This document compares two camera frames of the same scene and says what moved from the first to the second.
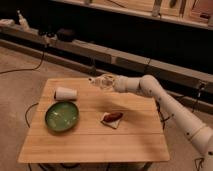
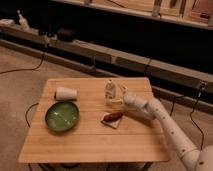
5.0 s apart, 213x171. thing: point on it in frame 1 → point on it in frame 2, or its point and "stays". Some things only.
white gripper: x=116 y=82 → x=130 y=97
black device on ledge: x=66 y=35 stays
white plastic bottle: x=103 y=81 → x=110 y=90
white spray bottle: x=23 y=22 stays
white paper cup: x=65 y=94 stays
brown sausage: x=113 y=116 stays
